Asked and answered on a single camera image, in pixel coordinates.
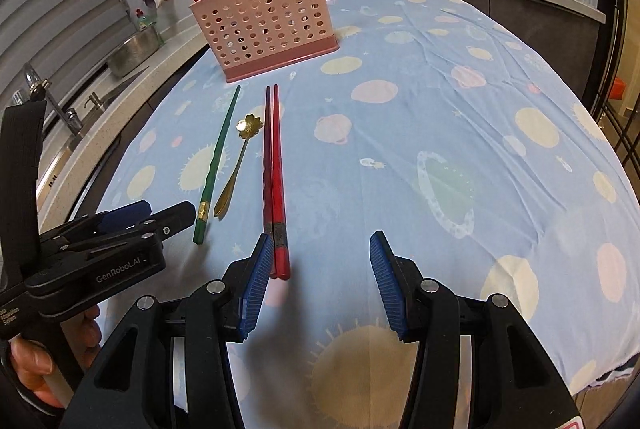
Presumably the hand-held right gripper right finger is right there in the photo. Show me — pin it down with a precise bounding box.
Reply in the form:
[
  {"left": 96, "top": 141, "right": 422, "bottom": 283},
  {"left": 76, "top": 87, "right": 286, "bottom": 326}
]
[{"left": 369, "top": 230, "right": 584, "bottom": 429}]

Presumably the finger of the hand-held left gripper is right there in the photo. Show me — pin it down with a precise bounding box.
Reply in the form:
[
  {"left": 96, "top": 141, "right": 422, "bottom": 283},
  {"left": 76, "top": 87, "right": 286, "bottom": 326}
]
[
  {"left": 39, "top": 201, "right": 153, "bottom": 244},
  {"left": 60, "top": 202, "right": 197, "bottom": 255}
]

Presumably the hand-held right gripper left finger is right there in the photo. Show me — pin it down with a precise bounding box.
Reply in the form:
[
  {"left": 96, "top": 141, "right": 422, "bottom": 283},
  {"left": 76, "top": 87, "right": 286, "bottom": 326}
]
[{"left": 60, "top": 232, "right": 276, "bottom": 429}]

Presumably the green chopstick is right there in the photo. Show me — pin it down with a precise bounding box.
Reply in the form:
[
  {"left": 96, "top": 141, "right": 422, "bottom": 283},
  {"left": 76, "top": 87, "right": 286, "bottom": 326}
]
[{"left": 192, "top": 85, "right": 242, "bottom": 245}]

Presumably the gold flower spoon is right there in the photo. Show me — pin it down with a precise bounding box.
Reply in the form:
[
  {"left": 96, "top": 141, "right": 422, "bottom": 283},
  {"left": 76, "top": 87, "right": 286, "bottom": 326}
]
[{"left": 213, "top": 113, "right": 265, "bottom": 219}]

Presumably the pink perforated utensil holder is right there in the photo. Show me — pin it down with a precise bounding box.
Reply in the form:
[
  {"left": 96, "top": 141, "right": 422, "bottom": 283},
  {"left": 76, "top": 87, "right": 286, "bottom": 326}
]
[{"left": 189, "top": 0, "right": 341, "bottom": 84}]

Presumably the person's left hand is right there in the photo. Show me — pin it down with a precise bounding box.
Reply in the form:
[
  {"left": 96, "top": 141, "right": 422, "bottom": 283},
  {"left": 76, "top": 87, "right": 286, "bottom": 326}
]
[{"left": 9, "top": 305, "right": 104, "bottom": 410}]

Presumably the stainless steel sink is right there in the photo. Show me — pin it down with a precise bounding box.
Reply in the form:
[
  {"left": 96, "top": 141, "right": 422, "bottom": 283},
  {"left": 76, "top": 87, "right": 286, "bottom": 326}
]
[{"left": 42, "top": 69, "right": 151, "bottom": 204}]

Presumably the chrome faucet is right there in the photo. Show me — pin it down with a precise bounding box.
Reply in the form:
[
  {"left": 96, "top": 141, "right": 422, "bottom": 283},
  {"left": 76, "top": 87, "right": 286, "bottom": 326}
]
[{"left": 12, "top": 63, "right": 84, "bottom": 138}]

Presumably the blue planet print tablecloth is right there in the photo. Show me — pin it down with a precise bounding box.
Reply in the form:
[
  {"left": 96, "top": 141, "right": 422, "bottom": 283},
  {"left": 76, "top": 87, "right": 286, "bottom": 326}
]
[{"left": 95, "top": 0, "right": 640, "bottom": 397}]

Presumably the metal bowl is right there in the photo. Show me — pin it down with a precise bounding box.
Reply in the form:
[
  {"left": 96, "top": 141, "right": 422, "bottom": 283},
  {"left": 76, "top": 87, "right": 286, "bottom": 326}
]
[{"left": 106, "top": 26, "right": 163, "bottom": 78}]

